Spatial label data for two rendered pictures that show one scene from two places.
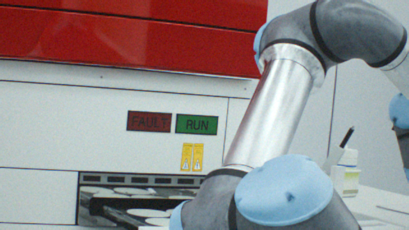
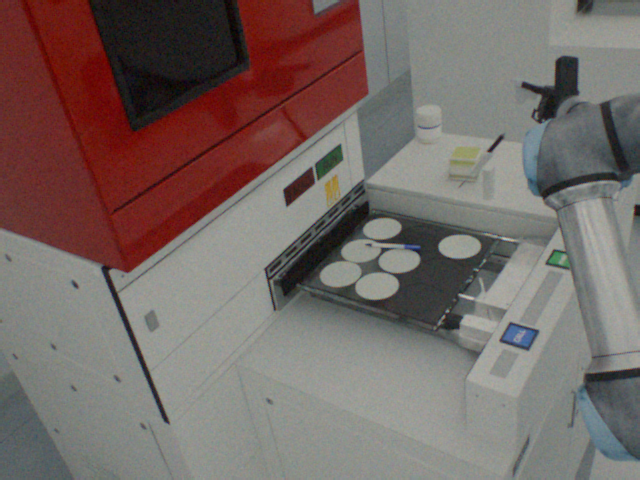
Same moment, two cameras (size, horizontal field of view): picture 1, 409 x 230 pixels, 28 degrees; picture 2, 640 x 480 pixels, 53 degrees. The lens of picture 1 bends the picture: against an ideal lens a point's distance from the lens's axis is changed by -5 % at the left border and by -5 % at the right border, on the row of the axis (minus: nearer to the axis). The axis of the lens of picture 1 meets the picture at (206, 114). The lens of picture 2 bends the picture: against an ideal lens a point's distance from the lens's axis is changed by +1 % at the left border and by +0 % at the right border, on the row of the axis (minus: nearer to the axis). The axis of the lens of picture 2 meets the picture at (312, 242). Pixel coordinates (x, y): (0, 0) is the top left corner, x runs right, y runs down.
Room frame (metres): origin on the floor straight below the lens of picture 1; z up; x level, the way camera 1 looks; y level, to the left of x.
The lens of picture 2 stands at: (0.76, 0.56, 1.81)
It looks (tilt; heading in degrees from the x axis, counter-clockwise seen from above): 33 degrees down; 341
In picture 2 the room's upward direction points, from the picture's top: 10 degrees counter-clockwise
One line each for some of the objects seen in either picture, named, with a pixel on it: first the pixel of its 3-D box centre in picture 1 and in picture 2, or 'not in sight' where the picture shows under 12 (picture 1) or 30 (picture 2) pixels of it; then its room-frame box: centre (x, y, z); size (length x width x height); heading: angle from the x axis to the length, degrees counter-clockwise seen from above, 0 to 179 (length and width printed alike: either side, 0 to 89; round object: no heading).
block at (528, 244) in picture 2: not in sight; (534, 245); (1.73, -0.33, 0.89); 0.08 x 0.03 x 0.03; 31
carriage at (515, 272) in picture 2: not in sight; (509, 295); (1.65, -0.18, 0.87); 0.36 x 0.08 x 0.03; 121
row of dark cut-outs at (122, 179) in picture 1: (162, 180); (319, 225); (2.04, 0.09, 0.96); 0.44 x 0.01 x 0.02; 121
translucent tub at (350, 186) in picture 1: (339, 181); (466, 163); (2.01, -0.34, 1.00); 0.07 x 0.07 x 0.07; 40
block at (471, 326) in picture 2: not in sight; (481, 328); (1.57, -0.05, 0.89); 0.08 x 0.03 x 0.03; 31
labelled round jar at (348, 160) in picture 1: (344, 166); (429, 124); (2.26, -0.39, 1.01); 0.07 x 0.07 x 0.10
